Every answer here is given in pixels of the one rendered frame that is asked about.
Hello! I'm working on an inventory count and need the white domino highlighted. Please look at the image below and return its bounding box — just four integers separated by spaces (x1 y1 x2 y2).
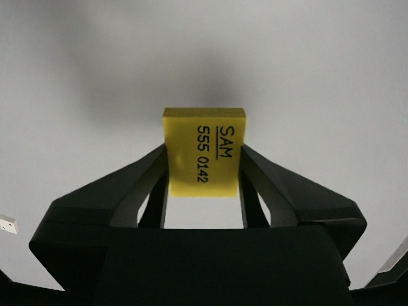
0 214 19 234

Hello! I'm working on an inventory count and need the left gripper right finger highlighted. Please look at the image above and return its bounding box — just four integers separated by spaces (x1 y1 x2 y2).
238 143 367 261

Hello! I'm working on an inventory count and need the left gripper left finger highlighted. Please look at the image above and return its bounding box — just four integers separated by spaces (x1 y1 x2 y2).
41 143 170 228

